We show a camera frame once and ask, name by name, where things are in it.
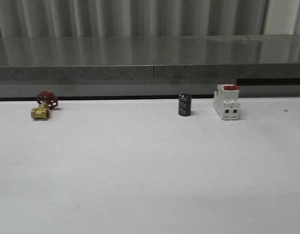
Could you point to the black cylindrical capacitor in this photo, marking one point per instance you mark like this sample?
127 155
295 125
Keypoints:
184 105

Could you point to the brass valve red handwheel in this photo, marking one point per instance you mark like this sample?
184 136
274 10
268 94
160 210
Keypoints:
46 102

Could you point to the grey stone ledge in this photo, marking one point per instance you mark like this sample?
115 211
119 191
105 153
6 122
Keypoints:
89 67

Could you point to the white circuit breaker red switch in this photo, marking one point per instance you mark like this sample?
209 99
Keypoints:
226 101

